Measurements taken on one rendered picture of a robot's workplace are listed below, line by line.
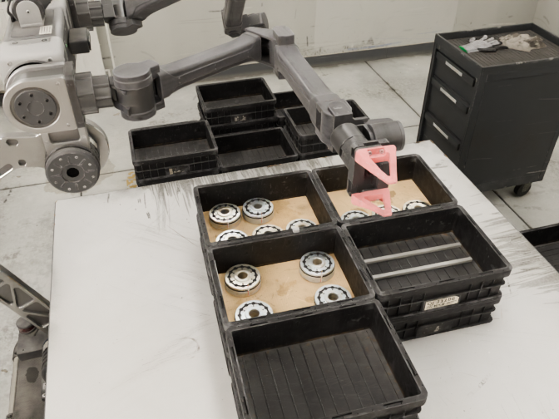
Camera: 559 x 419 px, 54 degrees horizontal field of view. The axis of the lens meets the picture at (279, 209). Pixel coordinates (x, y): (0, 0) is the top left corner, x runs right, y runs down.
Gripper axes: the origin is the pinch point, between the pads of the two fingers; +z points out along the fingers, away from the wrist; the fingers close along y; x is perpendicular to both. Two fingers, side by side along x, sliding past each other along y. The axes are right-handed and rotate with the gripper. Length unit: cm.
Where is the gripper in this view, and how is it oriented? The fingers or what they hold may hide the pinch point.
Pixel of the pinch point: (388, 196)
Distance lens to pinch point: 88.6
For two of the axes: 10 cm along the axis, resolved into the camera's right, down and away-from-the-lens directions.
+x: -9.7, 1.6, -2.1
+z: 2.6, 5.9, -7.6
